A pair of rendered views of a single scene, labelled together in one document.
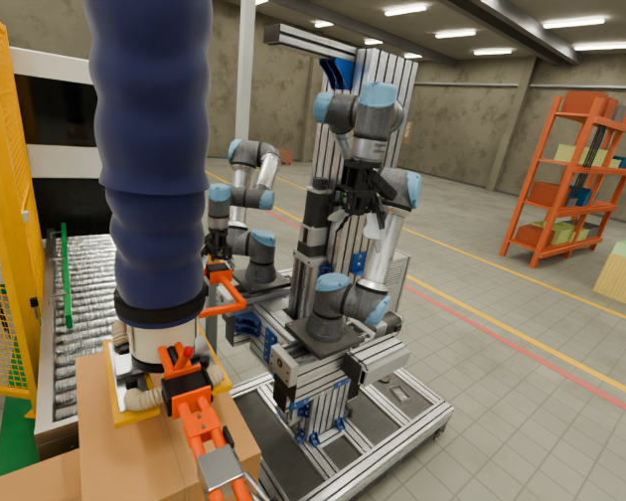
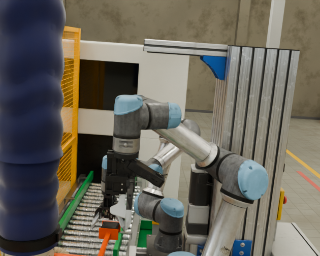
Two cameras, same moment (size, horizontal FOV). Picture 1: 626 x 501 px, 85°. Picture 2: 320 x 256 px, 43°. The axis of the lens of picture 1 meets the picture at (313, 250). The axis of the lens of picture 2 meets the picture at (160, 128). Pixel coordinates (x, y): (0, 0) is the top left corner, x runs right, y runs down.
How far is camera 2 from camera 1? 0.85 m
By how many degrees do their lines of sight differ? 37
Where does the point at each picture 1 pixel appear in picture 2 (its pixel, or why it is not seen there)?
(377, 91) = (117, 103)
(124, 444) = not seen: outside the picture
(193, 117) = (34, 116)
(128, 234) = (1, 185)
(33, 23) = (140, 7)
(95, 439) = not seen: outside the picture
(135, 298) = (0, 229)
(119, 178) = not seen: outside the picture
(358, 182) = (113, 168)
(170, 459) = not seen: outside the picture
